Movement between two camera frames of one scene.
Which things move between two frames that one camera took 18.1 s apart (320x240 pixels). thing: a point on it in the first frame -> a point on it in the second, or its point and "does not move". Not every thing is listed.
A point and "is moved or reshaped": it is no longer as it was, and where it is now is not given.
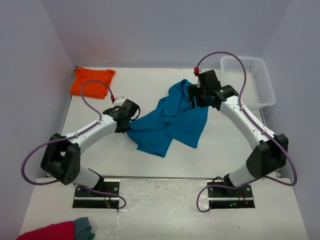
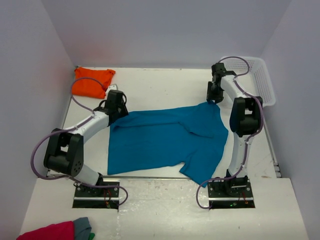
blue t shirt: (173, 118) is moved or reshaped
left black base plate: (84, 198) does not move
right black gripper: (194, 91) -> (212, 97)
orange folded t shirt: (93, 89) does not move
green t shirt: (91, 236) does not move
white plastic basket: (258, 92) does not move
